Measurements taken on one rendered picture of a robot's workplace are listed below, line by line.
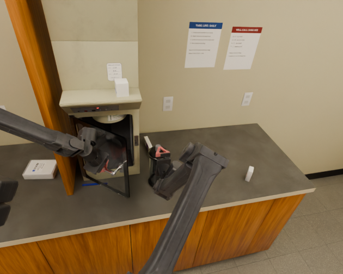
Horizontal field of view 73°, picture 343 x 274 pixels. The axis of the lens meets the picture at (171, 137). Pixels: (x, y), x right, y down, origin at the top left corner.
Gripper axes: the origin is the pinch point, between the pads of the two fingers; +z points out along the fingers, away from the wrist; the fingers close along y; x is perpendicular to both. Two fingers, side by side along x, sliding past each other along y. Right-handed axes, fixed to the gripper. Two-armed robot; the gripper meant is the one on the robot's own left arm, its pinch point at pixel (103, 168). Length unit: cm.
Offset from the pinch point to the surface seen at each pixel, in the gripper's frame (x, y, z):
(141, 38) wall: -20, -74, -10
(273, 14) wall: 42, -129, -2
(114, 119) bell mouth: -7.9, -23.1, -3.7
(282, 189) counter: 83, -42, 48
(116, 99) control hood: 1.1, -23.1, -23.5
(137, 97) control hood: 6.9, -29.3, -20.7
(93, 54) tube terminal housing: -11.1, -32.3, -35.8
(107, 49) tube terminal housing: -7, -36, -36
